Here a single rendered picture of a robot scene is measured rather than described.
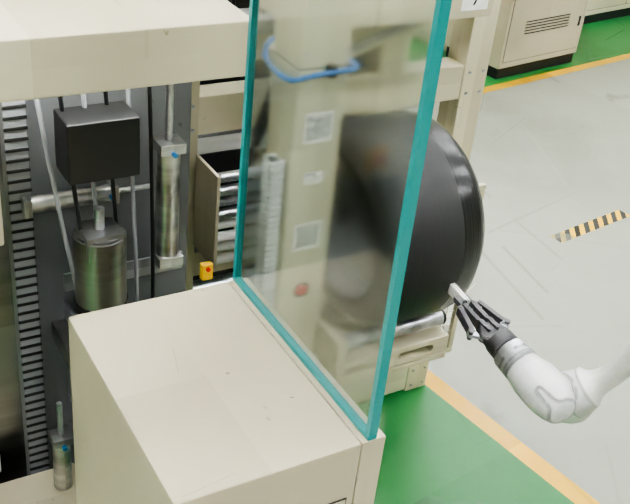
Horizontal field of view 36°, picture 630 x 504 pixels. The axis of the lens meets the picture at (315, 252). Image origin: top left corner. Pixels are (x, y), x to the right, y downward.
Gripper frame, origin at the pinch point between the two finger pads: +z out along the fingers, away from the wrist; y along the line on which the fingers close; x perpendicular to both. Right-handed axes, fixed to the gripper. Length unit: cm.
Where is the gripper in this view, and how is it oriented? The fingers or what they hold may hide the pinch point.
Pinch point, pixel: (458, 296)
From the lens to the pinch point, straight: 243.3
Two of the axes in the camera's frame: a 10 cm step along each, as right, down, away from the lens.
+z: -4.8, -6.0, 6.4
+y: -8.6, 1.9, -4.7
